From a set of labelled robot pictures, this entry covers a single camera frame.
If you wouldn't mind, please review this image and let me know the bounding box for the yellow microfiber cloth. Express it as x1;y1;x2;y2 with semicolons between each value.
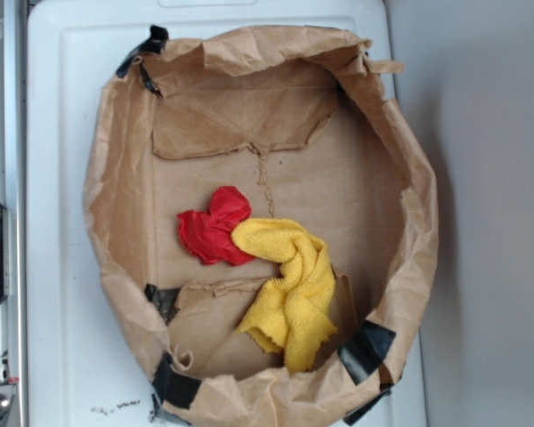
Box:
231;218;338;374

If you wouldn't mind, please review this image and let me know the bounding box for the black tape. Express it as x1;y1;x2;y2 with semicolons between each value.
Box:
116;25;169;94
151;352;203;412
144;284;180;325
337;320;396;426

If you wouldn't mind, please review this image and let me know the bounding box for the red paper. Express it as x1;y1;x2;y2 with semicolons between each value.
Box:
176;186;255;266

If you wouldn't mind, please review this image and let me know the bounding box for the aluminium frame rail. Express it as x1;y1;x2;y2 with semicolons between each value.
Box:
0;1;28;426

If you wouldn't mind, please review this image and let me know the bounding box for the black tape inner left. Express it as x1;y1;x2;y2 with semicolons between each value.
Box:
144;284;180;325

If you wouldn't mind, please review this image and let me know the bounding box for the black tape bottom right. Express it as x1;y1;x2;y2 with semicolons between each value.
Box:
337;320;396;426

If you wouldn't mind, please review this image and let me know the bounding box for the black tape top left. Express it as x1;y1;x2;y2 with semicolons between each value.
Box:
116;25;169;94

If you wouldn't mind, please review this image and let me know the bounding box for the brown paper bag bin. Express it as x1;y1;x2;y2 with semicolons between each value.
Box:
84;26;439;426

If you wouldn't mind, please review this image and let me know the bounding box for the black tape bottom left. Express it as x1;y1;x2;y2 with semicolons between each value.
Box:
151;352;203;412

